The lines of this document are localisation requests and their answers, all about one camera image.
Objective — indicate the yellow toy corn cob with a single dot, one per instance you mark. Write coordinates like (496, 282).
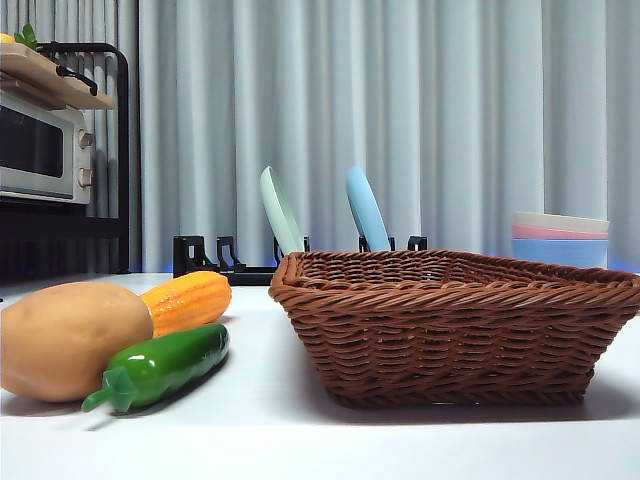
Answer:
(190, 300)

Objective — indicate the brown wicker basket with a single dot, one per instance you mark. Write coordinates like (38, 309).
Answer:
(425, 340)

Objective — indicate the green toy cucumber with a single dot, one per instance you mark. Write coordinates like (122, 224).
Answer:
(165, 360)

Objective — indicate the brown toy potato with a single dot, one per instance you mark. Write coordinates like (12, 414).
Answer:
(60, 340)

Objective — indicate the mint green plate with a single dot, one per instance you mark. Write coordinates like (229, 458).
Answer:
(280, 215)

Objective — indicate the light blue plate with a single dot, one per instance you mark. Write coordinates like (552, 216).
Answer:
(367, 210)

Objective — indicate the black dish rack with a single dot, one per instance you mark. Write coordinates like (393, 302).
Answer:
(190, 255)

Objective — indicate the grey curtain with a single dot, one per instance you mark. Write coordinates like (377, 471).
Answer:
(450, 100)

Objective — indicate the pink bowl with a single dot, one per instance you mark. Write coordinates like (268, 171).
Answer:
(560, 234)

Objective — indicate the blue bowl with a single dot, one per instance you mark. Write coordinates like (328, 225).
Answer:
(560, 252)

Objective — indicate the silver toaster oven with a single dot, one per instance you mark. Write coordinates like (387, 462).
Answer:
(30, 145)

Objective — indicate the green toy leaves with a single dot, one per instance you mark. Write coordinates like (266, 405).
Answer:
(27, 37)

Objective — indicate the yellow toy food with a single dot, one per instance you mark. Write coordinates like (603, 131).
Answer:
(5, 38)

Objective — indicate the black metal shelf frame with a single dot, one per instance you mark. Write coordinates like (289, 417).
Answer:
(122, 150)

